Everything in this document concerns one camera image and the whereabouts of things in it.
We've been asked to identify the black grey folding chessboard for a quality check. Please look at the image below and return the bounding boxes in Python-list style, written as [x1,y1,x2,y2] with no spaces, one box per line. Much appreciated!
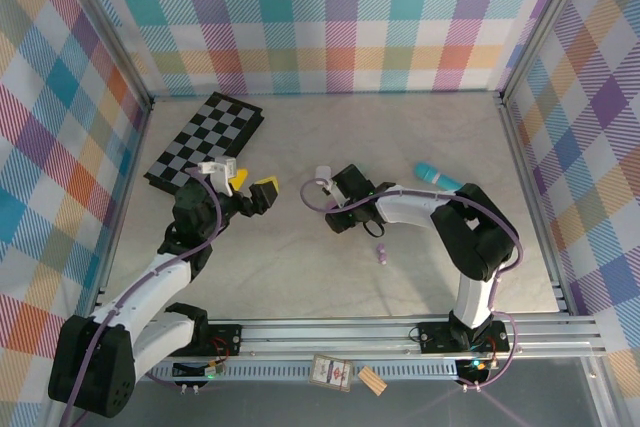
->
[143,91,266,196]

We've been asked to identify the small black control board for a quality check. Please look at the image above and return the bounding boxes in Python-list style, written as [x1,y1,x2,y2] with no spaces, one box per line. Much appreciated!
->
[455,356,494,379]
[172,357,229,382]

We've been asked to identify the teal toy microphone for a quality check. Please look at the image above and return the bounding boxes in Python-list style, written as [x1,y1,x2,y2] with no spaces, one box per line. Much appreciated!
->
[412,161,464,196]

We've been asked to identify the small wooden block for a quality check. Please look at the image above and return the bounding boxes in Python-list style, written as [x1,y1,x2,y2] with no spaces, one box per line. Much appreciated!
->
[357,366,389,397]

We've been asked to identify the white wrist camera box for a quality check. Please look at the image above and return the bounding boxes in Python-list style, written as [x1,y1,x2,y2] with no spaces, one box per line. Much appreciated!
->
[314,165,347,208]
[197,157,239,198]

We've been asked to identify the aluminium frame post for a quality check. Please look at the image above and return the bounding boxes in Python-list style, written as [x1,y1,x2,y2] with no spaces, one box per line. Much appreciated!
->
[58,0,155,116]
[497,0,601,104]

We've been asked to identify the playing card box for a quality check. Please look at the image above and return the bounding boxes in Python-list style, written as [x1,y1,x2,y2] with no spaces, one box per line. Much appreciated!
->
[310,354,355,392]

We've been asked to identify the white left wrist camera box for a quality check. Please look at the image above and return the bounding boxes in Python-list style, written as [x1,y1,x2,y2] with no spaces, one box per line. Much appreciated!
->
[197,157,239,198]

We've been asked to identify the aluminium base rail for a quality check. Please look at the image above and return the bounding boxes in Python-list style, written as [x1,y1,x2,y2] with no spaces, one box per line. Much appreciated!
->
[99,314,609,363]

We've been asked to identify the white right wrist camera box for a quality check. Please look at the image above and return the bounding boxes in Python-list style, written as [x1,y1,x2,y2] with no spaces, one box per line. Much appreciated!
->
[314,165,347,208]

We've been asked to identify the aluminium side rail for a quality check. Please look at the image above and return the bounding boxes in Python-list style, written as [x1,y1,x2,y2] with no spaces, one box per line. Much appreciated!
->
[94,96,155,301]
[497,94,576,316]

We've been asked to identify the perforated metal cable duct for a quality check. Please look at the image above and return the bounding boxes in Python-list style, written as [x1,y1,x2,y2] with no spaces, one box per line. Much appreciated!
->
[144,362,461,382]

